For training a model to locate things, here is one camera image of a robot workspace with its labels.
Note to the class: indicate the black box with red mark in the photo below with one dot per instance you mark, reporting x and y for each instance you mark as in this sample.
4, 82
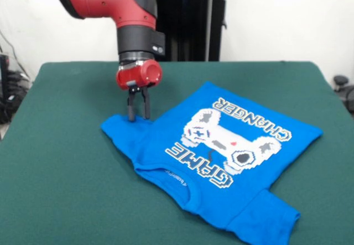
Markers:
4, 76

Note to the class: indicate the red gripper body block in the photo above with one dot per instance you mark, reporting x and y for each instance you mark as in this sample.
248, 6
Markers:
138, 76

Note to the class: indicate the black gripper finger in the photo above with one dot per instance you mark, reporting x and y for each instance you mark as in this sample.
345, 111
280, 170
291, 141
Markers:
131, 105
146, 104

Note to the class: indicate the dark green table cloth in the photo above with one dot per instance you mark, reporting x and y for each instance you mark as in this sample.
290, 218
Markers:
69, 187

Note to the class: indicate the grey office chair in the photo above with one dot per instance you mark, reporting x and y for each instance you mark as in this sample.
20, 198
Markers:
344, 90

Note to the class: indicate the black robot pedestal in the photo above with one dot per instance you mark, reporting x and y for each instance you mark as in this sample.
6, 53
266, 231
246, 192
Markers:
193, 23

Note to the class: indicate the blue shirt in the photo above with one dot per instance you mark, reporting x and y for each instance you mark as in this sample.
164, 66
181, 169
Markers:
221, 173

